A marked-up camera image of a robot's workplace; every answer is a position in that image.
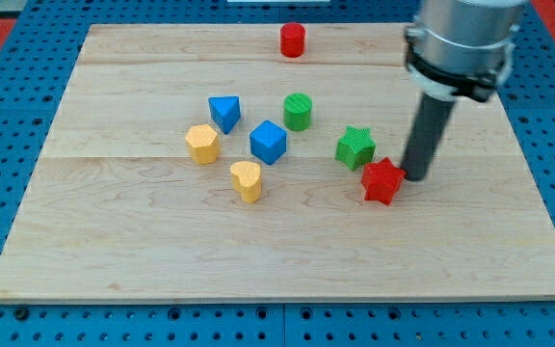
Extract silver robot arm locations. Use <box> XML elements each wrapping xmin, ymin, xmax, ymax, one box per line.
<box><xmin>404</xmin><ymin>0</ymin><xmax>528</xmax><ymax>102</ymax></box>

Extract yellow hexagon block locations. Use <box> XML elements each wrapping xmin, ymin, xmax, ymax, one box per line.
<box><xmin>185</xmin><ymin>124</ymin><xmax>221</xmax><ymax>165</ymax></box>

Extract blue triangle block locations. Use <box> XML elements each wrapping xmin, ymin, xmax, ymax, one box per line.
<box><xmin>208</xmin><ymin>95</ymin><xmax>241</xmax><ymax>134</ymax></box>

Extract red cylinder block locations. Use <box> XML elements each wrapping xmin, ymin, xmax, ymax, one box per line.
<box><xmin>279</xmin><ymin>22</ymin><xmax>306</xmax><ymax>58</ymax></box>

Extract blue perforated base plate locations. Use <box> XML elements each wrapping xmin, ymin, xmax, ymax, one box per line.
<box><xmin>0</xmin><ymin>0</ymin><xmax>555</xmax><ymax>346</ymax></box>

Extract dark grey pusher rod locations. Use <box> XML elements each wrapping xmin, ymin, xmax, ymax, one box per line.
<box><xmin>400</xmin><ymin>93</ymin><xmax>455</xmax><ymax>182</ymax></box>

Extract red star block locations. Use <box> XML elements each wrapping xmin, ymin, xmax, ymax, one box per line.
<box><xmin>360</xmin><ymin>157</ymin><xmax>407</xmax><ymax>205</ymax></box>

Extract green cylinder block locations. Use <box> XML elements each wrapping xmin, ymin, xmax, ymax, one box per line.
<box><xmin>283</xmin><ymin>93</ymin><xmax>312</xmax><ymax>131</ymax></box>

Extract wooden board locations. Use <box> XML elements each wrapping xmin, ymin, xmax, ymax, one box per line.
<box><xmin>0</xmin><ymin>23</ymin><xmax>555</xmax><ymax>305</ymax></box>

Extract blue cube block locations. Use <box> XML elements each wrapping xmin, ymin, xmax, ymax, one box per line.
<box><xmin>250</xmin><ymin>120</ymin><xmax>287</xmax><ymax>165</ymax></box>

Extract yellow heart block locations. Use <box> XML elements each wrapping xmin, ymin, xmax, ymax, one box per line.
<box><xmin>229</xmin><ymin>161</ymin><xmax>262</xmax><ymax>203</ymax></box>

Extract green star block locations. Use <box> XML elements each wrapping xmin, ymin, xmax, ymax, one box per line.
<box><xmin>335</xmin><ymin>125</ymin><xmax>376</xmax><ymax>171</ymax></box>

